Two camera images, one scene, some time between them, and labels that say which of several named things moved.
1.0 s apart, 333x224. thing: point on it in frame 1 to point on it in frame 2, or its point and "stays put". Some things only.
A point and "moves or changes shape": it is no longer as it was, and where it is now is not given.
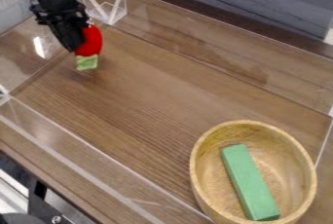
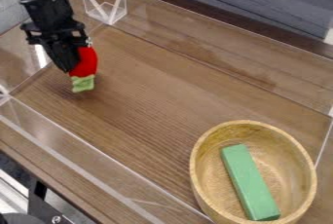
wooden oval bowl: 253,172 stays put
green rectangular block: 252,182 stays put
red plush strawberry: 87,52 moves or changes shape
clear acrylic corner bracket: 106,13 stays put
